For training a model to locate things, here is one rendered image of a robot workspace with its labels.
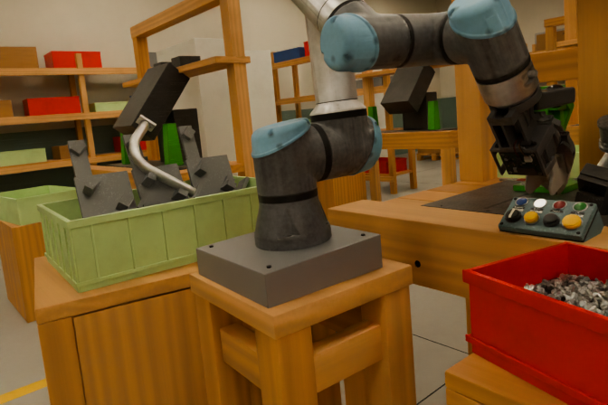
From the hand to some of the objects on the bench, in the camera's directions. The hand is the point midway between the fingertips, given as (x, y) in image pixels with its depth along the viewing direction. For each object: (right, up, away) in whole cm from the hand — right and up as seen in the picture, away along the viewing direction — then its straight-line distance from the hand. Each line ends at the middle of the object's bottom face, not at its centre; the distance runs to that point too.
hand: (556, 184), depth 79 cm
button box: (+4, -12, +11) cm, 17 cm away
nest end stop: (+19, -4, +22) cm, 29 cm away
